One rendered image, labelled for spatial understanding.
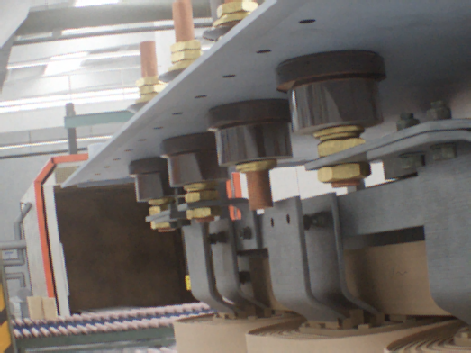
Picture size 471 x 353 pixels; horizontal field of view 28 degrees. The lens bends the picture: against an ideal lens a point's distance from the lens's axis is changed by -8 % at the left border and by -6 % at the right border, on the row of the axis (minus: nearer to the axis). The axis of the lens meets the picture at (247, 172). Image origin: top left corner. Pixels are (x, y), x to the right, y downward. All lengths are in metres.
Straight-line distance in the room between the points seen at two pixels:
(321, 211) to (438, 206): 0.40
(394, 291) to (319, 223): 0.13
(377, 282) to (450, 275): 0.39
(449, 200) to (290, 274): 0.43
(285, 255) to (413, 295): 0.19
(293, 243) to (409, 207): 0.22
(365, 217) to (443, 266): 0.29
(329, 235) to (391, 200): 0.17
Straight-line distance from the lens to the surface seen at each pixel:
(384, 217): 1.06
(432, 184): 0.84
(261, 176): 1.21
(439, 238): 0.84
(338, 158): 0.91
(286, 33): 0.83
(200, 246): 1.60
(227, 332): 1.50
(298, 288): 1.18
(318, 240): 1.23
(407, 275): 1.13
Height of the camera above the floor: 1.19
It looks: 4 degrees up
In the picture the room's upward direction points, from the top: 7 degrees counter-clockwise
